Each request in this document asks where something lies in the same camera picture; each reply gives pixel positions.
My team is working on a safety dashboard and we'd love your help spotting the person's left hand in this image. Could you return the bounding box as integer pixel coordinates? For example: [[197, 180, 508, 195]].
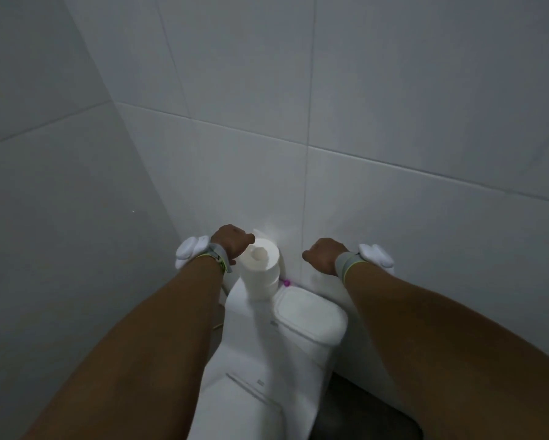
[[210, 224, 256, 267]]

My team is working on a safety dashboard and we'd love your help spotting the person's right hand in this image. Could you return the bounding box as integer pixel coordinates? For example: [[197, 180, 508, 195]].
[[301, 238, 350, 274]]

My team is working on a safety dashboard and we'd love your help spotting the white toilet paper roll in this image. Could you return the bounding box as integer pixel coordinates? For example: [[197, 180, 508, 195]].
[[242, 265, 282, 301], [240, 238, 280, 273]]

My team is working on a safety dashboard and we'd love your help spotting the white holder lid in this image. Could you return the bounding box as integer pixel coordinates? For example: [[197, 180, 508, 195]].
[[273, 287, 350, 348]]

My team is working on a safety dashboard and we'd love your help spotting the person's left forearm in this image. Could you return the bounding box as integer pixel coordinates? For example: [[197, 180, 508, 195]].
[[22, 256, 225, 440]]

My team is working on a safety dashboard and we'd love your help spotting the person's right forearm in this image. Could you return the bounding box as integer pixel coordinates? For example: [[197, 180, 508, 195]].
[[343, 263, 549, 440]]

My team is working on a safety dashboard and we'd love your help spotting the white tracker with gray wristband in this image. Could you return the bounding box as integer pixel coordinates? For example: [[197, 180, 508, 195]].
[[174, 235, 233, 274], [334, 243, 395, 285]]

